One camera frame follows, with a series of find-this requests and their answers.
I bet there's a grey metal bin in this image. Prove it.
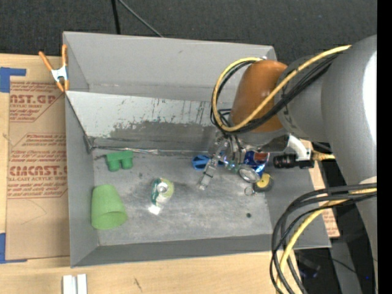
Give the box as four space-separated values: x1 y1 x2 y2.
62 31 332 268

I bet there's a black cylinder on white bracket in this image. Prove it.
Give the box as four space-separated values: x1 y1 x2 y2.
273 134 319 170

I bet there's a green double-tube toy block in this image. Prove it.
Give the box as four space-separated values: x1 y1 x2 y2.
105 150 135 173

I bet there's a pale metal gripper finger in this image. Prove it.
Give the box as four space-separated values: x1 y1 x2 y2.
197 159 219 192

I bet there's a yellow wheel with black tyre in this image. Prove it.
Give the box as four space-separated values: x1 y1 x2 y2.
252 173 274 194

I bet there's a blue plastic ring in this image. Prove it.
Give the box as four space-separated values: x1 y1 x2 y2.
191 154 213 171

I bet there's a brown cardboard board red print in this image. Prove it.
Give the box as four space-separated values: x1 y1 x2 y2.
0 53 341 265

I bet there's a green plastic cup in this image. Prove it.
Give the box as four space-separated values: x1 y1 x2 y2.
90 184 129 230

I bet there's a blue crushed soda can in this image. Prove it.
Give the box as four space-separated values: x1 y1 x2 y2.
238 149 271 184

